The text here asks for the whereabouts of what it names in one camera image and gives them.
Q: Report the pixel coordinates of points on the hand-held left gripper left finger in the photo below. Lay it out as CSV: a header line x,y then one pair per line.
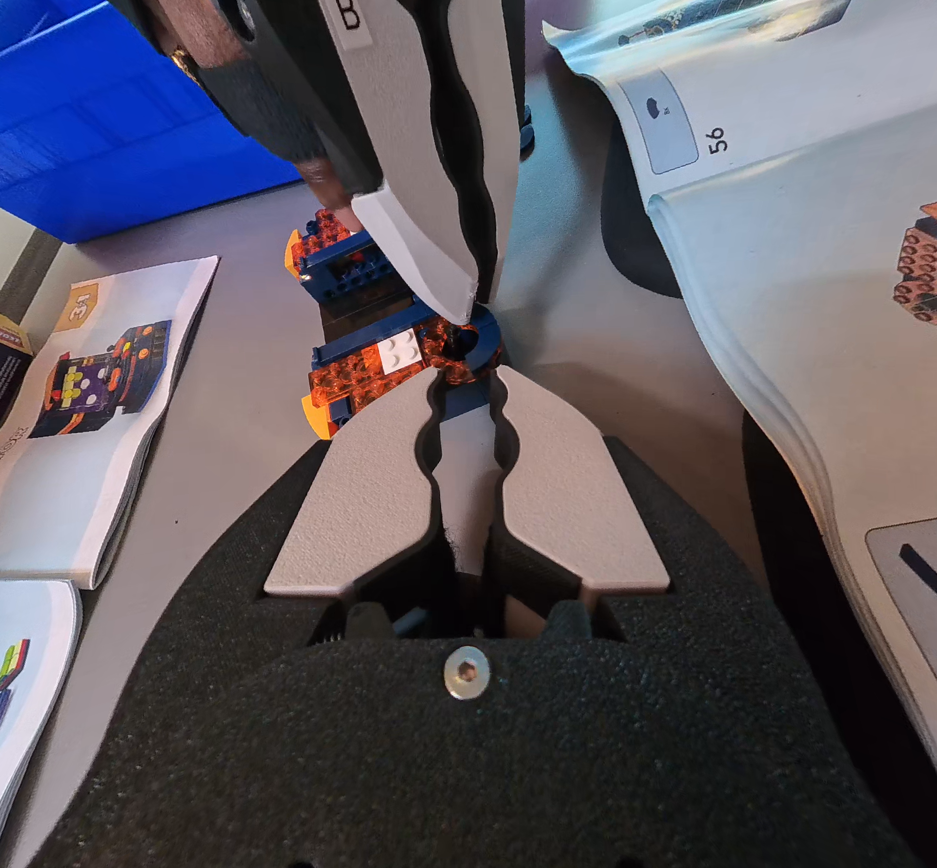
x,y
359,509

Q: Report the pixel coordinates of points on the closed booklet, purple arcade picture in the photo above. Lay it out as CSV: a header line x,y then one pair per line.
x,y
110,487

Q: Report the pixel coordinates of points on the open instruction booklet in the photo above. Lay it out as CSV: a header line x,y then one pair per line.
x,y
768,260

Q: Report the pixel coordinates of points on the toy set cardboard box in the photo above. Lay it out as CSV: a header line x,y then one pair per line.
x,y
13,370

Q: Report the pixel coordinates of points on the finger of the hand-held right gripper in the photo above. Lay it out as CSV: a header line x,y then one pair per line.
x,y
395,114
498,77

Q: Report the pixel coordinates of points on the closed booklet, yellow blocks picture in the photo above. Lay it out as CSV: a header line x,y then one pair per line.
x,y
36,612

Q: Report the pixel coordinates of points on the black round disc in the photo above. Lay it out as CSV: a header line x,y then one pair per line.
x,y
637,245

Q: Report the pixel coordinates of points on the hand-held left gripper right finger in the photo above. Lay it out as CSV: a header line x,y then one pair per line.
x,y
578,509

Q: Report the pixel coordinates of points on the blue and orange brick model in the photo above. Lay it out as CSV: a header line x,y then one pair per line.
x,y
351,377

